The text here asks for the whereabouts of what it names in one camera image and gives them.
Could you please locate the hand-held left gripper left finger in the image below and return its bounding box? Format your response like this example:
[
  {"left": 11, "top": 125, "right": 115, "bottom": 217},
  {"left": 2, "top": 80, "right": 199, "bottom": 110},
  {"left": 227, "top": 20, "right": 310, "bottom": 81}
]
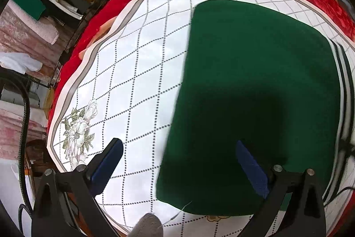
[{"left": 31, "top": 138, "right": 124, "bottom": 237}]

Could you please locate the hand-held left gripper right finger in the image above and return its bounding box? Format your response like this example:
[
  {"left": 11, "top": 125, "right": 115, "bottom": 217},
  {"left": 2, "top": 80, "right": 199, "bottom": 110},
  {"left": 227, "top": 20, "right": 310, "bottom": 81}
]
[{"left": 235, "top": 140, "right": 326, "bottom": 237}]

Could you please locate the green varsity jacket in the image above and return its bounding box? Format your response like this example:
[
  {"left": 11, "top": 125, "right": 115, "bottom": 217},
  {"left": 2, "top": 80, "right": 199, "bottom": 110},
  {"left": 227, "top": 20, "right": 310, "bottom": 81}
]
[{"left": 156, "top": 0, "right": 355, "bottom": 215}]

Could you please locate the white grid floral sheet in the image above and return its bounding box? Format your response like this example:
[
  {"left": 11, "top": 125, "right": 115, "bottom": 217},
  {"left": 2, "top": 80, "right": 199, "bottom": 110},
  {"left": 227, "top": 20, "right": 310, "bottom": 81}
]
[{"left": 47, "top": 0, "right": 355, "bottom": 237}]

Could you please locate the white cloth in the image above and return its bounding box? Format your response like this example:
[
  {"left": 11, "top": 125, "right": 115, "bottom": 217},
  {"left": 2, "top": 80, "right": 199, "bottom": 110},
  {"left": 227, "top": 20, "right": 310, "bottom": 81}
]
[{"left": 0, "top": 52, "right": 43, "bottom": 74}]

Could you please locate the pink fuzzy cloth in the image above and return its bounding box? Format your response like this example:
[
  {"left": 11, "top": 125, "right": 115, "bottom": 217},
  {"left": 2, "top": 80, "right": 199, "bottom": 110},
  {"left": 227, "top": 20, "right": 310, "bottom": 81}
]
[{"left": 0, "top": 1, "right": 60, "bottom": 76}]

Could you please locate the green cloth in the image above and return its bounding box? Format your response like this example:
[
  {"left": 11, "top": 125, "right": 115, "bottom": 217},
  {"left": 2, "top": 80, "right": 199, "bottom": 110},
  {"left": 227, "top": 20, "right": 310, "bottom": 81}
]
[{"left": 11, "top": 0, "right": 46, "bottom": 21}]

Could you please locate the black cable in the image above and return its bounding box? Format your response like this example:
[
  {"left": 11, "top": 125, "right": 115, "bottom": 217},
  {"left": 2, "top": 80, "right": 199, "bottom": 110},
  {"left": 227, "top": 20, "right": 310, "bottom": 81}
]
[{"left": 0, "top": 77, "right": 34, "bottom": 226}]

